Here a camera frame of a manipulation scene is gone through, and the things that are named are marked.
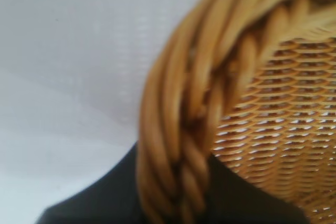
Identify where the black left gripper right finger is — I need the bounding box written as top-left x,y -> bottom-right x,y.
204,155 -> 316,224

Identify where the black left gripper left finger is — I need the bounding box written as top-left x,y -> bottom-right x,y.
34,140 -> 156,224

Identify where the tan woven wicker basket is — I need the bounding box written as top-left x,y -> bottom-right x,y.
138,0 -> 336,224

